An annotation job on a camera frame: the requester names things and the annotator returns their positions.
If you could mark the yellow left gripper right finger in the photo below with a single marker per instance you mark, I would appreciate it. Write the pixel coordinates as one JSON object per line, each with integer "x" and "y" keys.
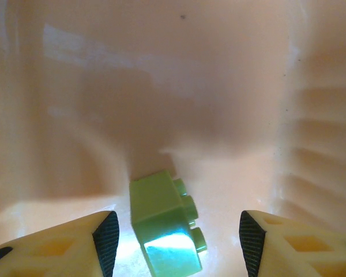
{"x": 300, "y": 248}

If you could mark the green lego brick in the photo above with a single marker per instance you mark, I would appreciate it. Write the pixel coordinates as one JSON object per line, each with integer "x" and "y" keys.
{"x": 161, "y": 207}

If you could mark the peach plastic container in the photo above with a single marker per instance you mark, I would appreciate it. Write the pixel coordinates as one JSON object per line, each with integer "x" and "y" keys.
{"x": 173, "y": 86}

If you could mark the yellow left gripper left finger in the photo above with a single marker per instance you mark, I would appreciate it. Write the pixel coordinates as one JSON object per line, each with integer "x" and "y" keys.
{"x": 46, "y": 254}

